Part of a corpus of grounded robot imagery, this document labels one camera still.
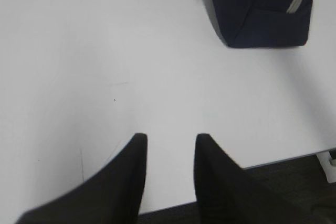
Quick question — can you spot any navy insulated lunch bag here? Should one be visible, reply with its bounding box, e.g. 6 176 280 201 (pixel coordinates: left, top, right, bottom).
203 0 313 48

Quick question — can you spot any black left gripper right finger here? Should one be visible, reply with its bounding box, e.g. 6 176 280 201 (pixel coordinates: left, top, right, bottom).
194 133 331 223

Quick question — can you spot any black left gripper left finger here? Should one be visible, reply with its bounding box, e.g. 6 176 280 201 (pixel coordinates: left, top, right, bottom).
17 133 148 223

